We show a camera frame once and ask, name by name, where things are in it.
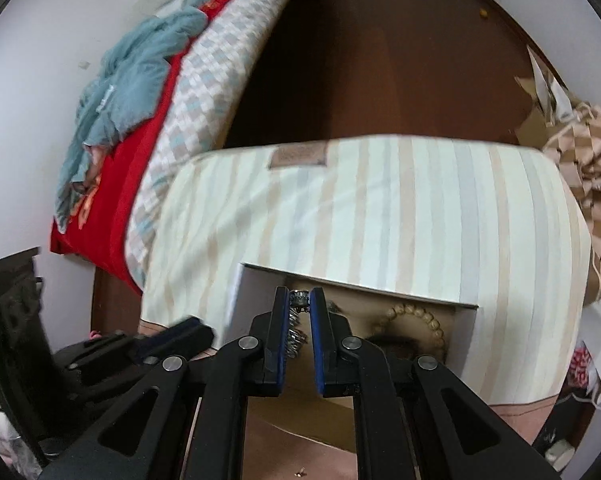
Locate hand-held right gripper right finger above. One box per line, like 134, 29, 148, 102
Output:
309, 287, 562, 480

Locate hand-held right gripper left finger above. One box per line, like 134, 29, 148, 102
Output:
40, 286, 288, 480

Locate red blanket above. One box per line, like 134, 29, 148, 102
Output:
49, 0, 281, 295

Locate dark bag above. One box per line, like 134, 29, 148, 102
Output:
0, 247, 51, 461

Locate torn cardboard pieces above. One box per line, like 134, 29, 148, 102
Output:
513, 45, 571, 147

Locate pale pink cloth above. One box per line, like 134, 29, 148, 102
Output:
0, 375, 37, 480

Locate silver chain bracelet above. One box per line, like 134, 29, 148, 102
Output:
286, 288, 312, 361

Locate brown fabric label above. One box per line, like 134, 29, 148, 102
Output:
269, 143, 329, 169

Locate cardboard box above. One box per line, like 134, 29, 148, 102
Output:
225, 261, 480, 456

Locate teal fleece blanket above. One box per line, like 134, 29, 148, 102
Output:
54, 0, 294, 226

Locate checkered quilt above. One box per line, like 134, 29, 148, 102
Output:
125, 0, 311, 286

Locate wooden bead bracelet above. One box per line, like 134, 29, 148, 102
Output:
383, 302, 449, 362

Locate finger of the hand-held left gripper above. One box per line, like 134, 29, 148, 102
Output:
133, 315, 216, 367

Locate dark fuzzy hair tie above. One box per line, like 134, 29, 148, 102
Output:
368, 334, 419, 362

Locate brown checkered cloth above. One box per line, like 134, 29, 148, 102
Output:
541, 104, 601, 306

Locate striped mattress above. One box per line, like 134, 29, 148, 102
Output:
139, 134, 592, 456

